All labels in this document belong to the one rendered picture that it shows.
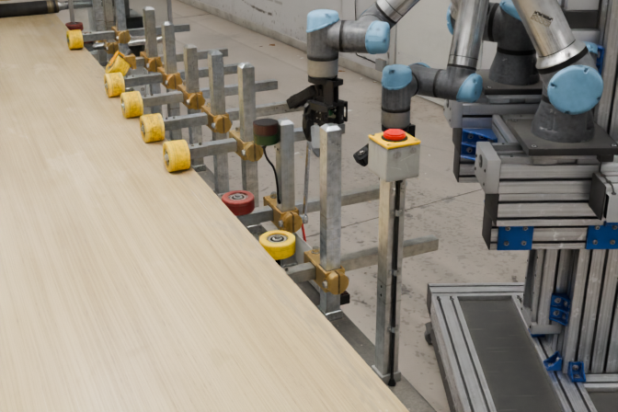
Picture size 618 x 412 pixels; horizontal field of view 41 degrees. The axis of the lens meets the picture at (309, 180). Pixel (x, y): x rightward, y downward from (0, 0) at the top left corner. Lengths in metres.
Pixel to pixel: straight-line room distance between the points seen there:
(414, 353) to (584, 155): 1.22
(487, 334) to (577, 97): 1.13
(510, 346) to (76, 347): 1.61
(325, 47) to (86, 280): 0.75
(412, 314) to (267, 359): 1.88
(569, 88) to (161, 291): 0.97
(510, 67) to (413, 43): 3.42
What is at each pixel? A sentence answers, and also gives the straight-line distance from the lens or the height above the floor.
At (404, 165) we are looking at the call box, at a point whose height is 1.18.
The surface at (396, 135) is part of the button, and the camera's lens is 1.47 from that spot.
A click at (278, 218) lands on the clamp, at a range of 2.04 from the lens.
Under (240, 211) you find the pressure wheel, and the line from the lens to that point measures 2.00.
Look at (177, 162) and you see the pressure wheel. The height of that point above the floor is 0.94.
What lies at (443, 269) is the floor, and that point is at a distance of 3.60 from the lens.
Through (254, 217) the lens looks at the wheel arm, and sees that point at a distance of 2.05.
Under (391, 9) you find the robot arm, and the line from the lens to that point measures 2.03.
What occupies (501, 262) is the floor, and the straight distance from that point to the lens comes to 3.71.
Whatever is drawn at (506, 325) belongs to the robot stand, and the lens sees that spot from 2.87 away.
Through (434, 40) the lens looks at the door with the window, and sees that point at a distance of 5.72.
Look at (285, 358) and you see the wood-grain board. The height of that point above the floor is 0.90.
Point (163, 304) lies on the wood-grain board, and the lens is 1.61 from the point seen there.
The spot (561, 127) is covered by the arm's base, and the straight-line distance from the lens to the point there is 2.06.
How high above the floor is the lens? 1.72
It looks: 23 degrees down
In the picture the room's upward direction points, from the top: straight up
